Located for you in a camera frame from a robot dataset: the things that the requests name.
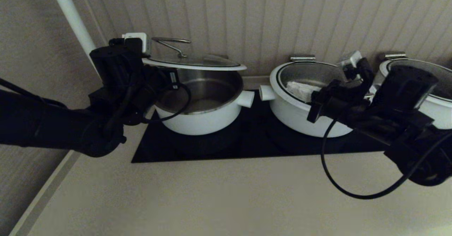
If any white round cooking pot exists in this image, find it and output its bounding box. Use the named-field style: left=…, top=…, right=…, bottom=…
left=369, top=70, right=452, bottom=130
left=155, top=68, right=255, bottom=136
left=258, top=85, right=353, bottom=138

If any white support pole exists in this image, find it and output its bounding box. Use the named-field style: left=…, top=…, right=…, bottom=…
left=48, top=0, right=97, bottom=70

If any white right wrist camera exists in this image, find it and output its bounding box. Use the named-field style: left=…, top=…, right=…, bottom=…
left=337, top=51, right=364, bottom=70

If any wide black glass cooktop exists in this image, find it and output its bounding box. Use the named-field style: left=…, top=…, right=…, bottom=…
left=131, top=91, right=395, bottom=163

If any long black right arm cable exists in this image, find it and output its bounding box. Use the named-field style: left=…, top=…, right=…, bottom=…
left=321, top=118, right=452, bottom=200

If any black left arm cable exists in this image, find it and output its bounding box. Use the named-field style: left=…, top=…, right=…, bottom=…
left=141, top=83, right=192, bottom=124

